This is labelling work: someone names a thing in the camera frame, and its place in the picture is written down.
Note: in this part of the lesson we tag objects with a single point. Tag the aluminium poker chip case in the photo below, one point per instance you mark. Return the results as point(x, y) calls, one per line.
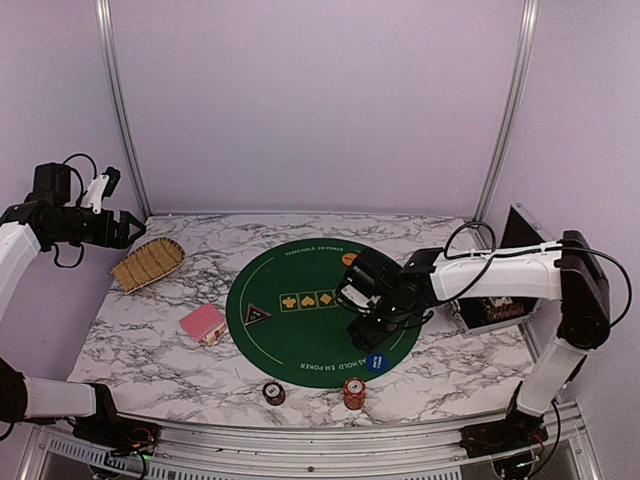
point(481, 315)

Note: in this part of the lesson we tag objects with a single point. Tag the triangular all-in dealer button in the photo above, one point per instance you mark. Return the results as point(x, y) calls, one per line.
point(255, 315)

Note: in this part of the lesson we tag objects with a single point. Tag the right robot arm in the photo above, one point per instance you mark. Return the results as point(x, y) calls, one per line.
point(566, 271)

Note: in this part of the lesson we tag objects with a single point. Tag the black poker chip stack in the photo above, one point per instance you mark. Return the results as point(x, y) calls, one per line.
point(274, 393)

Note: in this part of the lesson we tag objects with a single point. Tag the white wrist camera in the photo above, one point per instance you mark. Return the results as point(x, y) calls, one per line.
point(362, 296)
point(101, 187)

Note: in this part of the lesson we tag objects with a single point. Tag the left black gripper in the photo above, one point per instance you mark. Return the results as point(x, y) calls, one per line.
point(118, 240)

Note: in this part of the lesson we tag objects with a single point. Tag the red playing card deck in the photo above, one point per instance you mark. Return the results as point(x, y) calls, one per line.
point(205, 325)

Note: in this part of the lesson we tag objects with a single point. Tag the blue small blind button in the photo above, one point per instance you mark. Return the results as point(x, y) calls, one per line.
point(377, 363)

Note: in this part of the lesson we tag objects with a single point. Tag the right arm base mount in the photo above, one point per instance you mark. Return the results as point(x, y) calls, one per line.
point(497, 437)

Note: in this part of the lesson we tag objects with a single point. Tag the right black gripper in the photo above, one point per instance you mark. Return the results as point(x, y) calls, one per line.
point(367, 337)

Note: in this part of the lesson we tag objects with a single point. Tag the red poker chip stack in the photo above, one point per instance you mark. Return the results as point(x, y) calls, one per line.
point(354, 393)

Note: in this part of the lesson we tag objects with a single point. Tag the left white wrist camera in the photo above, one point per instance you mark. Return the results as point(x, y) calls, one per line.
point(101, 187)

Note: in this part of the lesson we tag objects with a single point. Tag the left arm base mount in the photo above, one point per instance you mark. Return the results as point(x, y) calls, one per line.
point(123, 436)

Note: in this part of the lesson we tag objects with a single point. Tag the woven bamboo tray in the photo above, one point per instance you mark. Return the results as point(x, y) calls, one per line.
point(149, 263)

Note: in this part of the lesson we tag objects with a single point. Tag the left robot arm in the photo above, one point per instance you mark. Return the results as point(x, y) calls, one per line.
point(41, 295)

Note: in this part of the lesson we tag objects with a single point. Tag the round green poker mat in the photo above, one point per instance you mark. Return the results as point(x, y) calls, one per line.
point(305, 342)

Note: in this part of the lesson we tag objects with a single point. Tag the orange big blind button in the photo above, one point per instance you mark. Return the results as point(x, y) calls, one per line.
point(348, 259)

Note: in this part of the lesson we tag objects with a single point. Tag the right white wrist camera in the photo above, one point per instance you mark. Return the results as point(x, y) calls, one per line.
point(362, 296)

